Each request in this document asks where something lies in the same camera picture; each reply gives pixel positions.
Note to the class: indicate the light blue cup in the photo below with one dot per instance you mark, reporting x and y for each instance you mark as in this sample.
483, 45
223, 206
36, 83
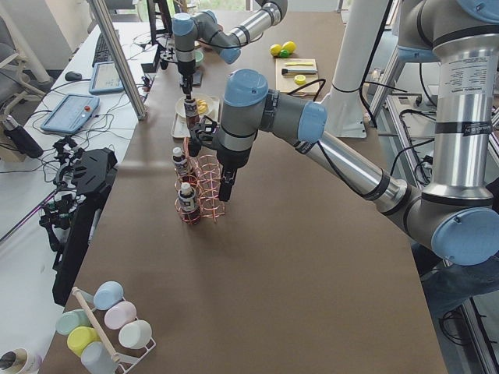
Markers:
108, 294

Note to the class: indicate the steel muddler rod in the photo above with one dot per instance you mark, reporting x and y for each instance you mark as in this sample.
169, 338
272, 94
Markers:
298, 71

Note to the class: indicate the pink cup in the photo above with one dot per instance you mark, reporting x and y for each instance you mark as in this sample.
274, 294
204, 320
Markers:
119, 315

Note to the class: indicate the black computer mouse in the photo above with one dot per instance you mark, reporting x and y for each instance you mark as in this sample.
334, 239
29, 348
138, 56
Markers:
72, 76

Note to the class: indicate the grey blue cup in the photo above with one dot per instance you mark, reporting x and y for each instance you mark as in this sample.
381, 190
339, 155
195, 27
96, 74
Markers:
96, 359

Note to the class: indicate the black device stand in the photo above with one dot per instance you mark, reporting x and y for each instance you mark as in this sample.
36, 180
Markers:
83, 183

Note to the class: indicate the black insulated flask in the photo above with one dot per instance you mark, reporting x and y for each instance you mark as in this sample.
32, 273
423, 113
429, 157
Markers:
23, 141

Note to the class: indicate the mint green bowl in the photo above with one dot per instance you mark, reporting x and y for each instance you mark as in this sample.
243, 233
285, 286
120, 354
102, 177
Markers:
199, 57

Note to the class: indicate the white cup rack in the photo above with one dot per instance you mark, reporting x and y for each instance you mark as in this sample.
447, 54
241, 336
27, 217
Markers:
117, 339

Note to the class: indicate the black keyboard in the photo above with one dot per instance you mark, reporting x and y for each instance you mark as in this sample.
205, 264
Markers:
101, 51

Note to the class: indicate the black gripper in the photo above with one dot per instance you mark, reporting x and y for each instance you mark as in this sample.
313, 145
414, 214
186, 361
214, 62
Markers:
185, 69
231, 159

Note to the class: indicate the white serving tray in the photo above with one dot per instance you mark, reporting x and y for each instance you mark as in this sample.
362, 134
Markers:
179, 127

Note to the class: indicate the copper wire bottle rack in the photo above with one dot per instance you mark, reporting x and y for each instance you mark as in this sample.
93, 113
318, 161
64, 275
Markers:
205, 176

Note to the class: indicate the half lemon slice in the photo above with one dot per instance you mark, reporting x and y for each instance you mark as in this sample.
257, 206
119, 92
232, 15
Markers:
300, 79

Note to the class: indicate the wooden cutting board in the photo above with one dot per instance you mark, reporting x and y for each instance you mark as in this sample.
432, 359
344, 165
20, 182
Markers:
286, 84

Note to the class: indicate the aluminium frame post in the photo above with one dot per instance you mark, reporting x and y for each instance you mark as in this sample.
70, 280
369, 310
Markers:
101, 14

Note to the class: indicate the whole yellow lemon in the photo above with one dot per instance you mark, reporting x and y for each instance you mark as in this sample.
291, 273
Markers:
289, 46

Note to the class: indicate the green cup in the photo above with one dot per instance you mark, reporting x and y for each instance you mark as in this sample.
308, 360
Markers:
70, 320

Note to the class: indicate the white round plate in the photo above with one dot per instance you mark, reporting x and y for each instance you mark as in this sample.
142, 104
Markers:
212, 101

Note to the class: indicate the blue teach pendant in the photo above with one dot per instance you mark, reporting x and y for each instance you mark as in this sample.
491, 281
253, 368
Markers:
71, 114
105, 79

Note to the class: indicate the tea bottle white cap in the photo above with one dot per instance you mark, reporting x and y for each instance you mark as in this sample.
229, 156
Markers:
191, 112

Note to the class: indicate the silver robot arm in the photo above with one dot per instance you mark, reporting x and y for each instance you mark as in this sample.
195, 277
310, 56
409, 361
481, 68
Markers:
204, 26
452, 215

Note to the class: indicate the white cup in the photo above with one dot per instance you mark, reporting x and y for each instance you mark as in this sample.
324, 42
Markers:
136, 334

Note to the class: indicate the yellow cup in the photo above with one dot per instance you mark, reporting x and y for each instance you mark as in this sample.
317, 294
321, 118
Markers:
80, 338

